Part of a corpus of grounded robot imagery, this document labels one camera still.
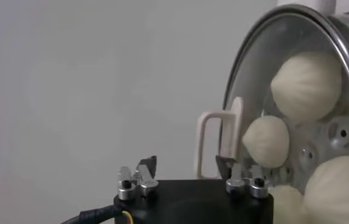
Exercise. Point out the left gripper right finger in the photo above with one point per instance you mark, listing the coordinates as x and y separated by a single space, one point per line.
233 184

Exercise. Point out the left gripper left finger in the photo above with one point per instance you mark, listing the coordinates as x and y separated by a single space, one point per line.
147 182

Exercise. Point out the white steamed baozi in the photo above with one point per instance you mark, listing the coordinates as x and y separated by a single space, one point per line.
287 205
306 85
335 191
265 141

